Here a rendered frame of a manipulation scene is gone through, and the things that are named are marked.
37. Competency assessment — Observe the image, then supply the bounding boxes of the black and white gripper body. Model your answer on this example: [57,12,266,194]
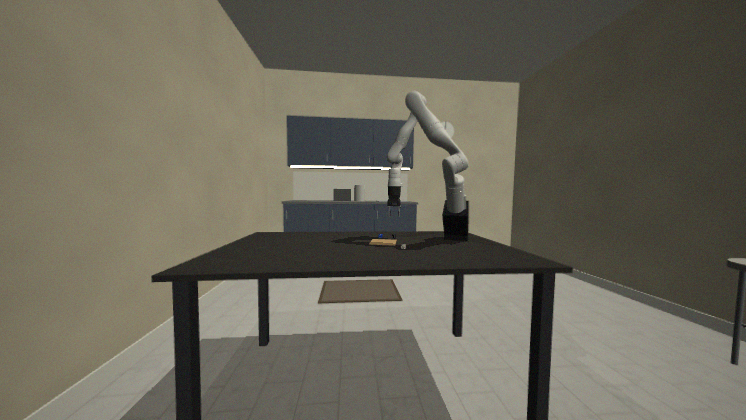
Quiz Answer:
[387,178,403,206]

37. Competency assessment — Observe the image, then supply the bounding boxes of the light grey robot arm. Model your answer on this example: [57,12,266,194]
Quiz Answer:
[387,91,469,213]

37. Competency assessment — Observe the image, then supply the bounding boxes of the tan square mat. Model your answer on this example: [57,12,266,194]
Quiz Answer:
[369,239,397,246]

